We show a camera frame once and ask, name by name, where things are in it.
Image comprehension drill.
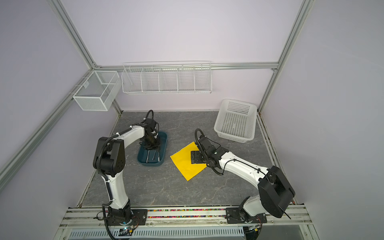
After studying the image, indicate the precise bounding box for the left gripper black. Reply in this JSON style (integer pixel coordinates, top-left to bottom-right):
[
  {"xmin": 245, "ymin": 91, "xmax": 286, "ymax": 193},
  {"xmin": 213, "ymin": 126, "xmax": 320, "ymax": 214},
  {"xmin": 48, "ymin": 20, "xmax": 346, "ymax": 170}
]
[{"xmin": 142, "ymin": 134, "xmax": 162, "ymax": 150}]

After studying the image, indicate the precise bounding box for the teal plastic tray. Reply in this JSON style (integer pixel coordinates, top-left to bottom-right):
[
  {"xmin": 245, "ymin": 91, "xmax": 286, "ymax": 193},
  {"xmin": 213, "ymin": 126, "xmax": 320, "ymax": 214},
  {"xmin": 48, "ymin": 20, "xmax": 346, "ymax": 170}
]
[{"xmin": 137, "ymin": 132, "xmax": 168, "ymax": 167}]

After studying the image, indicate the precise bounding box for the yellow paper napkin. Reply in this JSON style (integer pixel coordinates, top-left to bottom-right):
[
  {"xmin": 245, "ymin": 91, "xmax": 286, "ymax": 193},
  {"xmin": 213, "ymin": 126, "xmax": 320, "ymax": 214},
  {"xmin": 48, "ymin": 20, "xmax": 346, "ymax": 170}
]
[{"xmin": 171, "ymin": 142, "xmax": 207, "ymax": 181}]

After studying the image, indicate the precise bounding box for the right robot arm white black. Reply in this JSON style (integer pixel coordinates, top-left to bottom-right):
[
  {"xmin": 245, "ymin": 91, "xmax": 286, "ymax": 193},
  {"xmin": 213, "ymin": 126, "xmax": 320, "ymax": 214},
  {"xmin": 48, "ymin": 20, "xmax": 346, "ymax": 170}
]
[{"xmin": 191, "ymin": 128, "xmax": 296, "ymax": 223}]

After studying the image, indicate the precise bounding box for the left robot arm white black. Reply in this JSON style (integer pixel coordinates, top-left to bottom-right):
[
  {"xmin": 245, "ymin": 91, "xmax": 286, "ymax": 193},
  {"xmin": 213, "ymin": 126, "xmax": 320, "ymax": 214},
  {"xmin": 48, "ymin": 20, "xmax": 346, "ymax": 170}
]
[{"xmin": 93, "ymin": 110, "xmax": 162, "ymax": 210}]

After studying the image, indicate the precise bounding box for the white plastic perforated basket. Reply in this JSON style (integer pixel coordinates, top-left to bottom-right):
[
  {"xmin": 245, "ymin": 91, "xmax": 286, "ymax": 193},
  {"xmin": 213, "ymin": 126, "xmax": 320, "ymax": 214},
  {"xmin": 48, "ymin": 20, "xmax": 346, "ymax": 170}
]
[{"xmin": 214, "ymin": 99, "xmax": 258, "ymax": 143}]

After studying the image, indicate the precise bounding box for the white vent grille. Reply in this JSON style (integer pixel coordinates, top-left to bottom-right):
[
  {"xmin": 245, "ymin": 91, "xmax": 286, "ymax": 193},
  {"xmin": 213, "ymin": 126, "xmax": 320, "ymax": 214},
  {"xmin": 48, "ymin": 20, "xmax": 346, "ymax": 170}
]
[{"xmin": 68, "ymin": 227, "xmax": 245, "ymax": 240}]

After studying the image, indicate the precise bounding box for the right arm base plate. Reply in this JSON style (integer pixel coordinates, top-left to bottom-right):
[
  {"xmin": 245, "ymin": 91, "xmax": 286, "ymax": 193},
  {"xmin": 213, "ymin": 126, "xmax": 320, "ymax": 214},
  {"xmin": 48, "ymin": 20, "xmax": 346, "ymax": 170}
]
[{"xmin": 225, "ymin": 207, "xmax": 267, "ymax": 224}]

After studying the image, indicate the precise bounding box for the white mesh wall box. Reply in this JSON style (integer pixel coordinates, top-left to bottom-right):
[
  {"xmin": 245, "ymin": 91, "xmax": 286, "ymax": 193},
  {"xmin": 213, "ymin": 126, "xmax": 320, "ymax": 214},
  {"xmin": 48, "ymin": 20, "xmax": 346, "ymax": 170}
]
[{"xmin": 73, "ymin": 71, "xmax": 122, "ymax": 112}]

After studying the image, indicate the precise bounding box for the white wire wall shelf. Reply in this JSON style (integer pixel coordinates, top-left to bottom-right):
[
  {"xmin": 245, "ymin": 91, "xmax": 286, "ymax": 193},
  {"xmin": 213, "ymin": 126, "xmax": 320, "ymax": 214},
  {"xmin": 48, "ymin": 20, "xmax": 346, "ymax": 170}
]
[{"xmin": 122, "ymin": 61, "xmax": 213, "ymax": 94}]

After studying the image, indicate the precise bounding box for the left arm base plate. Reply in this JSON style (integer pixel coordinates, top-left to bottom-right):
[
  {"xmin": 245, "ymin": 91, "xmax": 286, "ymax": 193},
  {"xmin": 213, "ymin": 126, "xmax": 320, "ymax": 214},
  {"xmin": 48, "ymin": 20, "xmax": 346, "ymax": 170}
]
[{"xmin": 106, "ymin": 208, "xmax": 148, "ymax": 226}]

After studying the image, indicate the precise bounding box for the aluminium front rail frame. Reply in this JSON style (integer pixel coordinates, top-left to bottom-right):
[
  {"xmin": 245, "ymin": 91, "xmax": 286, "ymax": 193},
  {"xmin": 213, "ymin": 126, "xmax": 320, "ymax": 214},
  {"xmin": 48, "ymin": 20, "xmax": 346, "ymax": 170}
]
[{"xmin": 54, "ymin": 205, "xmax": 319, "ymax": 240}]

